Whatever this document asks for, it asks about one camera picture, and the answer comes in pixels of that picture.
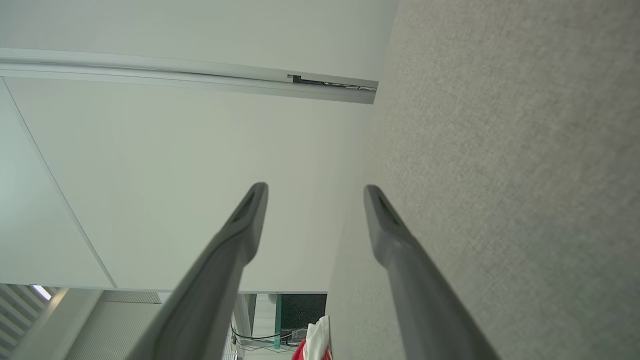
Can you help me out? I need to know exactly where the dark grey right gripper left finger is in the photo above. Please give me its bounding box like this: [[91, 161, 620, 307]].
[[126, 182, 269, 360]]

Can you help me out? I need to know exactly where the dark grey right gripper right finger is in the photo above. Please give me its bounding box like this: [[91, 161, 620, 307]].
[[363, 184, 501, 360]]

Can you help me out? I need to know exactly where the red white basketball jersey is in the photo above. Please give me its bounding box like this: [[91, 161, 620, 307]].
[[291, 315, 333, 360]]

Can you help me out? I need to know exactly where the dark screen panel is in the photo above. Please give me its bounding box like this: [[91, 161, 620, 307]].
[[280, 294, 328, 343]]

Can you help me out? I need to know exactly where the grey fabric sofa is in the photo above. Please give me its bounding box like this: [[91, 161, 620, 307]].
[[325, 0, 640, 360]]

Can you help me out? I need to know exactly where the thin black cable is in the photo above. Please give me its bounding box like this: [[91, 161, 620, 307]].
[[230, 322, 301, 353]]

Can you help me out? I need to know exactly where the green glass post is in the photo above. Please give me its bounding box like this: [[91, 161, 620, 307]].
[[273, 294, 282, 350]]

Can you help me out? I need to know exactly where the white wall rail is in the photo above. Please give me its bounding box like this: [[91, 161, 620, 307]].
[[0, 47, 379, 105]]

